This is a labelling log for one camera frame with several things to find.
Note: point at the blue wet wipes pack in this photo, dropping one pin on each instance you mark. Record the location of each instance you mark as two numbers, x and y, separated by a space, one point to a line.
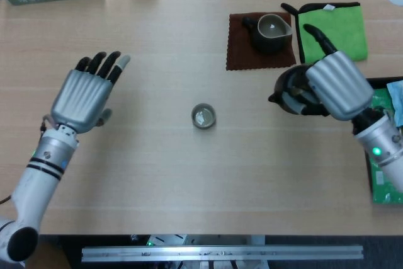
397 102

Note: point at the brown round stool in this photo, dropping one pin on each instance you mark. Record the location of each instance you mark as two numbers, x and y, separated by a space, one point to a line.
53 259

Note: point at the black plastic tray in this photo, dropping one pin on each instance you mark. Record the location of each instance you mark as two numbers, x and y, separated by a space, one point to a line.
378 82

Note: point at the green microfiber cloth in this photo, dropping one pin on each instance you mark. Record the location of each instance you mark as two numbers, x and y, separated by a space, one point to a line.
346 29

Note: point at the dark ceramic pitcher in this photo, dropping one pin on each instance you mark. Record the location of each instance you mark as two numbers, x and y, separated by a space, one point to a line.
267 45

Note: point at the brown tea cloth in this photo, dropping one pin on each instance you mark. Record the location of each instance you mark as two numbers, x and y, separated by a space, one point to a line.
239 54

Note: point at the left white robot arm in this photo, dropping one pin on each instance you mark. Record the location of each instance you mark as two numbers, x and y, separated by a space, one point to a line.
37 180

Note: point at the aluminium profile rail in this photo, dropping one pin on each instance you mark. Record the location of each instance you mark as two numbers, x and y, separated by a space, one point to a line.
220 253

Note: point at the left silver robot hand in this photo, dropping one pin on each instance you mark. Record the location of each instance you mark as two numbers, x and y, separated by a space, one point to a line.
82 99

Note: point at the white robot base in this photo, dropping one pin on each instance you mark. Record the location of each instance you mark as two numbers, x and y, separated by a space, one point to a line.
170 239

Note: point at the small dark ceramic teacup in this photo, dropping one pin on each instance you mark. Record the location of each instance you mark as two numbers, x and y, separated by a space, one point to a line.
204 124

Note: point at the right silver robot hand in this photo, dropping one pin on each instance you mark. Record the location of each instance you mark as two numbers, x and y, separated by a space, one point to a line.
343 86

